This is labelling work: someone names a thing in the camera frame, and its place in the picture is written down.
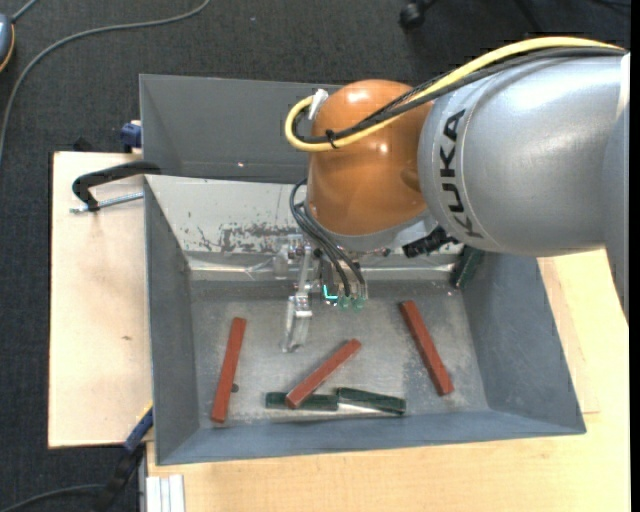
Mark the black cylinder on white bracket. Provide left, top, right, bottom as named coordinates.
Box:
left=400, top=227, right=459, bottom=260

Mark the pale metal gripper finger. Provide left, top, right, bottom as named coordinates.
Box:
left=279, top=293, right=315, bottom=354
left=272, top=241, right=303, bottom=279

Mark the dark green flat block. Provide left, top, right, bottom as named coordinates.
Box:
left=264, top=391, right=341, bottom=413
left=451, top=246, right=486, bottom=291
left=335, top=386, right=408, bottom=417

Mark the grey metal bin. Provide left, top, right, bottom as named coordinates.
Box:
left=138, top=73, right=587, bottom=467

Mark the red-brown flat block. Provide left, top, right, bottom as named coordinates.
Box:
left=284, top=338, right=363, bottom=411
left=210, top=316, right=248, bottom=425
left=398, top=299, right=456, bottom=398

